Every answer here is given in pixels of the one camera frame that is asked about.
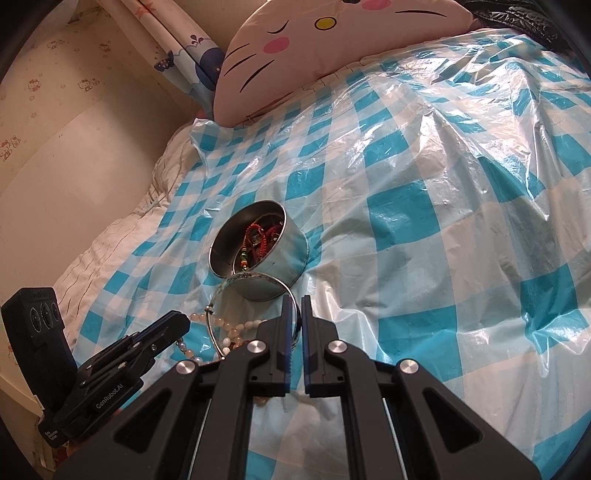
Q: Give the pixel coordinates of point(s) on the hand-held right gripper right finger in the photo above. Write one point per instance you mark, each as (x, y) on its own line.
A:
(307, 325)

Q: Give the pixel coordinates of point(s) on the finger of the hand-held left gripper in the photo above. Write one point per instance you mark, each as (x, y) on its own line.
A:
(147, 353)
(161, 325)

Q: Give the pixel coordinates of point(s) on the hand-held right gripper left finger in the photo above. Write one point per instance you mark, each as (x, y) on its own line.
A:
(288, 325)

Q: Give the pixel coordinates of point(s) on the round metal tin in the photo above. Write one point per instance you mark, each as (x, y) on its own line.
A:
(277, 272)

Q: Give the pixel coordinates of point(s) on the silver bangle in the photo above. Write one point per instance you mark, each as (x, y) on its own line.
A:
(240, 275)

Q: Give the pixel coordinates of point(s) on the white quilt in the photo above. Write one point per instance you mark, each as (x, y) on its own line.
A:
(115, 249)

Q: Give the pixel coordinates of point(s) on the blue checked plastic sheet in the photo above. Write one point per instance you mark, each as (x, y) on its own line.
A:
(438, 230)

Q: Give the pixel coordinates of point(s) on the cartoon print curtain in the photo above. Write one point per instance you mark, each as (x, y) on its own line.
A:
(203, 64)

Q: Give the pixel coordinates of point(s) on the pink cat face pillow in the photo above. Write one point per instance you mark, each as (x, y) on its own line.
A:
(351, 50)

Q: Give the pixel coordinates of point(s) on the black puffer jacket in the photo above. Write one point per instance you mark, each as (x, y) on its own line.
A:
(521, 21)

